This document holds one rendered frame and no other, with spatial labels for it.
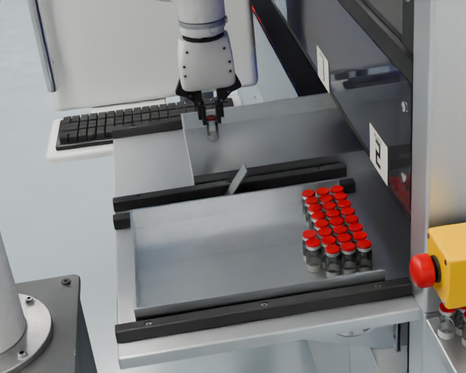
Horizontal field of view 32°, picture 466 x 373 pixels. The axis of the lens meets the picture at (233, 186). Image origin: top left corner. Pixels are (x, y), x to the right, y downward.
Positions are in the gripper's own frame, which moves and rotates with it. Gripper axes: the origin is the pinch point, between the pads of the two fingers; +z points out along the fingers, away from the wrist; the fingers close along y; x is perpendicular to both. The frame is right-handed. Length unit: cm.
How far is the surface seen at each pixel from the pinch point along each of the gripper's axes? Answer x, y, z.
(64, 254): -105, 48, 95
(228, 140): 1.5, -2.9, 5.7
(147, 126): -6.7, 12.2, 4.6
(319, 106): -6.1, -22.4, 4.4
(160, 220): 28.0, 11.8, 5.4
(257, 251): 39.9, -2.0, 5.8
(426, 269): 67, -18, -7
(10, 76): -293, 86, 95
